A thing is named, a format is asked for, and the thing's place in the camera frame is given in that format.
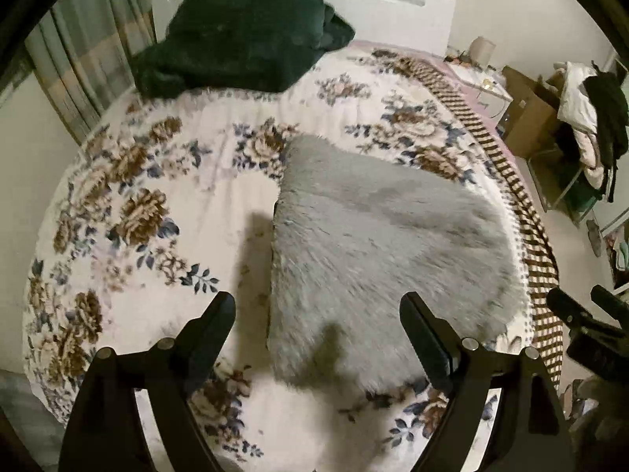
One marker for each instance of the wooden chair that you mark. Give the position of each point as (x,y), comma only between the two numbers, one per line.
(555,182)

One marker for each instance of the white wardrobe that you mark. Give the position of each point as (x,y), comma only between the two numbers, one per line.
(620,236)

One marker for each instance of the white headboard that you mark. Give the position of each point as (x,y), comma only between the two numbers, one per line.
(383,14)

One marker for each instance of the brown checkered bed sheet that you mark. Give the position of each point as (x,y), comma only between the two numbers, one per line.
(530,236)

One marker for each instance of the pile of light clothes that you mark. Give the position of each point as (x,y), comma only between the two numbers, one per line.
(575,98)

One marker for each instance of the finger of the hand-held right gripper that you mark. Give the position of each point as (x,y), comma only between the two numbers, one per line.
(567,307)
(609,302)

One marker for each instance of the large cardboard box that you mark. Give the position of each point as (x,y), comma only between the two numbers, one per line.
(528,113)

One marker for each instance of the green striped curtain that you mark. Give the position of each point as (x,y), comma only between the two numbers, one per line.
(83,69)
(19,418)

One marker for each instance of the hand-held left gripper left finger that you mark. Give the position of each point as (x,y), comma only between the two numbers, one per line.
(206,344)

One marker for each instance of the dark floor slipper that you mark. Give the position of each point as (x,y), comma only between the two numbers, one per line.
(594,238)

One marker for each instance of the grey fluffy pants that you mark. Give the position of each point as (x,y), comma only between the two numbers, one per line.
(383,255)

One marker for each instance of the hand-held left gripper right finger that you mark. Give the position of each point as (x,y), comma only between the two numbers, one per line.
(425,339)

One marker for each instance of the white nightstand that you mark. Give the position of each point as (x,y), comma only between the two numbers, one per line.
(484,88)

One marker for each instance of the green bag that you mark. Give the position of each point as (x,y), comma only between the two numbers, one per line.
(585,199)

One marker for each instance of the bed with floral blanket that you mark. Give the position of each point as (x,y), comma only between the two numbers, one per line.
(172,182)

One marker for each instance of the dark green blanket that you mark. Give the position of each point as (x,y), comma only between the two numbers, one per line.
(236,44)

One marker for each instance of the white cylindrical jar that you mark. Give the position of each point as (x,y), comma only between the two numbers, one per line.
(481,51)

